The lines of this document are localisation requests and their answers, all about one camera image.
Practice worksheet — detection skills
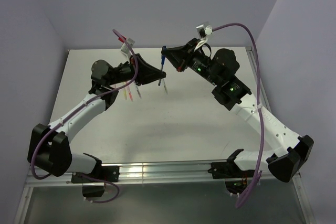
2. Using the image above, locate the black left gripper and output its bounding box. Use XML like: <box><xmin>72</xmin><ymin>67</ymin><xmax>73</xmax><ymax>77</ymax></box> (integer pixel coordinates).
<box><xmin>107</xmin><ymin>52</ymin><xmax>165</xmax><ymax>86</ymax></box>

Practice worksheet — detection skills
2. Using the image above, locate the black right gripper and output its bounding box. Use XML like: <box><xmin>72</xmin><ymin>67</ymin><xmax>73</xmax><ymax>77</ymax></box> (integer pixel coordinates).
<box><xmin>161</xmin><ymin>39</ymin><xmax>220</xmax><ymax>87</ymax></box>

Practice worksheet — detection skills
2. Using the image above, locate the blue ballpoint pen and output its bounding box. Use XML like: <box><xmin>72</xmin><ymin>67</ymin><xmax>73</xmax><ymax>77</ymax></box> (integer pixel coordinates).
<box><xmin>158</xmin><ymin>55</ymin><xmax>165</xmax><ymax>86</ymax></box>

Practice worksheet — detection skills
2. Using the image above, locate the purple highlighter pen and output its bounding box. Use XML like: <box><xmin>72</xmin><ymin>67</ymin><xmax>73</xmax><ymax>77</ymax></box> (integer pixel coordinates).
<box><xmin>134</xmin><ymin>83</ymin><xmax>142</xmax><ymax>99</ymax></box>

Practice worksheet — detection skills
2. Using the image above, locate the pink highlighter pen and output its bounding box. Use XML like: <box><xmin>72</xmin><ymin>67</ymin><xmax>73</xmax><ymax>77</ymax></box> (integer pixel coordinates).
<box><xmin>126</xmin><ymin>86</ymin><xmax>133</xmax><ymax>102</ymax></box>

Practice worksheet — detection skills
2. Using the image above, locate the yellow highlighter pen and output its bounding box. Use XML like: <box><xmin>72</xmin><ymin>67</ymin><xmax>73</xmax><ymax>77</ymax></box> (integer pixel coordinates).
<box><xmin>123</xmin><ymin>82</ymin><xmax>128</xmax><ymax>100</ymax></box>

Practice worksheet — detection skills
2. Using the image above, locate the blue pen cap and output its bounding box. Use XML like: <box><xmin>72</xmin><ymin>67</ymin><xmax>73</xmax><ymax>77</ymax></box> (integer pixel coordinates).
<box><xmin>161</xmin><ymin>46</ymin><xmax>166</xmax><ymax>58</ymax></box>

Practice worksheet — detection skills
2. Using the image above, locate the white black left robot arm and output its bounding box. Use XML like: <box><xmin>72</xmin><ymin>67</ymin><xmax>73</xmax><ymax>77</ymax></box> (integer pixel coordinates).
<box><xmin>27</xmin><ymin>54</ymin><xmax>166</xmax><ymax>182</ymax></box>

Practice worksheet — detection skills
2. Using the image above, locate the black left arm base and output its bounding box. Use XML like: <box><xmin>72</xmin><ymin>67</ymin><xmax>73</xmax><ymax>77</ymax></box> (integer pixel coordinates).
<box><xmin>71</xmin><ymin>166</ymin><xmax>120</xmax><ymax>204</ymax></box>

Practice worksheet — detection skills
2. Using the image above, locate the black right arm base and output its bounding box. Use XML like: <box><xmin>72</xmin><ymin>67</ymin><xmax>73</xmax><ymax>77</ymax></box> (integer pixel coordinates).
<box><xmin>207</xmin><ymin>161</ymin><xmax>254</xmax><ymax>194</ymax></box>

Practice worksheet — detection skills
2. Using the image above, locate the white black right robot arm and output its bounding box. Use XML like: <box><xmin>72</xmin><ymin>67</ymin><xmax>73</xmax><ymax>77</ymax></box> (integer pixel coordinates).
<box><xmin>161</xmin><ymin>38</ymin><xmax>314</xmax><ymax>183</ymax></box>

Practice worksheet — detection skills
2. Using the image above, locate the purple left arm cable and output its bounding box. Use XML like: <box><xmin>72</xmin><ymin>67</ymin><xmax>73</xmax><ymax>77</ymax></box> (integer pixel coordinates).
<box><xmin>30</xmin><ymin>28</ymin><xmax>140</xmax><ymax>204</ymax></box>

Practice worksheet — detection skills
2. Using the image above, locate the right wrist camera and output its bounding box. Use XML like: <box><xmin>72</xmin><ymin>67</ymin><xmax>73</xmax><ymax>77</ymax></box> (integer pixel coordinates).
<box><xmin>195</xmin><ymin>22</ymin><xmax>213</xmax><ymax>50</ymax></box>

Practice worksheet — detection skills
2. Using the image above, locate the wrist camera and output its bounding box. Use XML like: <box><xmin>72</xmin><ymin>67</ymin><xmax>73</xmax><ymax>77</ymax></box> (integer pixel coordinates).
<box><xmin>119</xmin><ymin>36</ymin><xmax>135</xmax><ymax>58</ymax></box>
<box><xmin>195</xmin><ymin>22</ymin><xmax>213</xmax><ymax>50</ymax></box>

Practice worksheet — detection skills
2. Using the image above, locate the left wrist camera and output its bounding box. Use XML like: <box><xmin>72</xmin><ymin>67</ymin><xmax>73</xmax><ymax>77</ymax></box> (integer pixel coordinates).
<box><xmin>119</xmin><ymin>36</ymin><xmax>135</xmax><ymax>58</ymax></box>

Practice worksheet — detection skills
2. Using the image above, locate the aluminium front rail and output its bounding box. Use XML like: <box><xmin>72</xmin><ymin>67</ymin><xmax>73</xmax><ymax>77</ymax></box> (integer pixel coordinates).
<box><xmin>25</xmin><ymin>156</ymin><xmax>301</xmax><ymax>188</ymax></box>

